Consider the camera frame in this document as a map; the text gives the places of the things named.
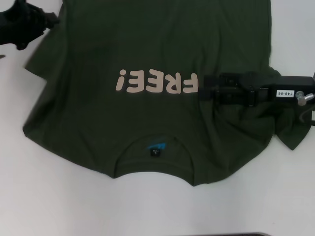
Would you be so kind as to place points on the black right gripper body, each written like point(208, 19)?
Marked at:
point(270, 83)

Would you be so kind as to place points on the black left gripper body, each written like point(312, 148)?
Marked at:
point(19, 24)

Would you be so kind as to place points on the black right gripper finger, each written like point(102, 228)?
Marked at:
point(211, 82)
point(209, 94)

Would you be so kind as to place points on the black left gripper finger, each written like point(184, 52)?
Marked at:
point(50, 20)
point(28, 43)

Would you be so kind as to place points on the dark green FREE t-shirt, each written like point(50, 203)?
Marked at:
point(147, 49)

